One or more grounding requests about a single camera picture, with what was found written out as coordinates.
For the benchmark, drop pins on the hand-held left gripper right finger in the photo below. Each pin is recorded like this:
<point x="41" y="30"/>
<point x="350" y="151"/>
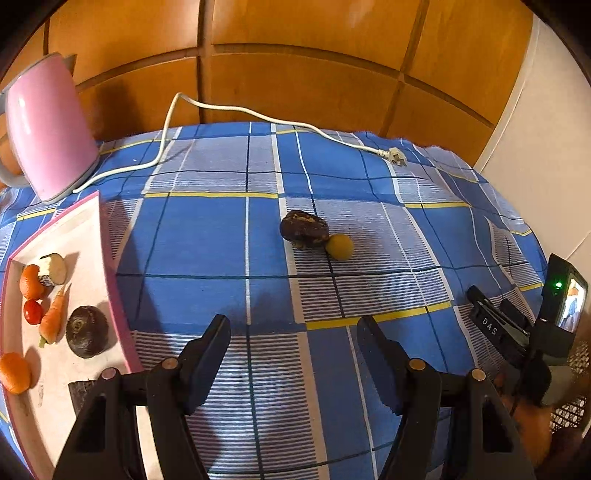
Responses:
<point x="376" y="369"/>

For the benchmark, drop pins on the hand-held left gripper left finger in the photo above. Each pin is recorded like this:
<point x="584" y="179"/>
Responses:
<point x="214" y="369"/>

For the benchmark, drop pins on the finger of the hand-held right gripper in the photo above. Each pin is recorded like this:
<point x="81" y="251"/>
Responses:
<point x="489" y="318"/>
<point x="519" y="316"/>

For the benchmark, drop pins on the small yellow green fruit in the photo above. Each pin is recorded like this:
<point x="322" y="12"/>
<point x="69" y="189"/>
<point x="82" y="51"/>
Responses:
<point x="340" y="247"/>

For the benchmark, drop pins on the dark purple beetroot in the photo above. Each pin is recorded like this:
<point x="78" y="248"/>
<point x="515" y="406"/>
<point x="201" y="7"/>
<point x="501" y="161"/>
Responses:
<point x="87" y="332"/>

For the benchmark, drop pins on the dark vegetable piece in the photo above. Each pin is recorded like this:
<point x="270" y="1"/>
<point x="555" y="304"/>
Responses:
<point x="81" y="394"/>

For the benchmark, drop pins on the dark brown wrinkled fruit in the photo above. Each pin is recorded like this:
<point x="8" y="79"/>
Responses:
<point x="304" y="228"/>

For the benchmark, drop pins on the orange carrot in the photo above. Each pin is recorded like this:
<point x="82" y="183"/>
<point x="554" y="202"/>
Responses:
<point x="51" y="323"/>

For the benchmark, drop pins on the pink rimmed white tray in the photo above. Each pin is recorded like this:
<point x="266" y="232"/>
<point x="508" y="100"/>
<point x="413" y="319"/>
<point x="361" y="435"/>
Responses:
<point x="83" y="240"/>

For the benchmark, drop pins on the person's right hand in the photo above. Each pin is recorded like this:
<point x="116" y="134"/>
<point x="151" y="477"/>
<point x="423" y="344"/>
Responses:
<point x="531" y="424"/>

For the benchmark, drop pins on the dark perforated panel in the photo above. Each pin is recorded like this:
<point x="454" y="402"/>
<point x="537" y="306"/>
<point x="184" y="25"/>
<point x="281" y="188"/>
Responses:
<point x="570" y="415"/>

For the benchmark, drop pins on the blue plaid tablecloth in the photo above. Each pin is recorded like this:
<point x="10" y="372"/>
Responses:
<point x="207" y="230"/>

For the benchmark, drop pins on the red tomato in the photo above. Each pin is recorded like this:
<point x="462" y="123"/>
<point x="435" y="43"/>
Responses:
<point x="33" y="312"/>

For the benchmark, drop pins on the pink electric kettle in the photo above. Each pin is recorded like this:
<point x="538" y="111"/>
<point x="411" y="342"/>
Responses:
<point x="46" y="124"/>

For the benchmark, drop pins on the wooden panelled wardrobe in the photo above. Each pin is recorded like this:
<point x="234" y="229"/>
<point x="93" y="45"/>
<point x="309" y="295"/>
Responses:
<point x="300" y="69"/>

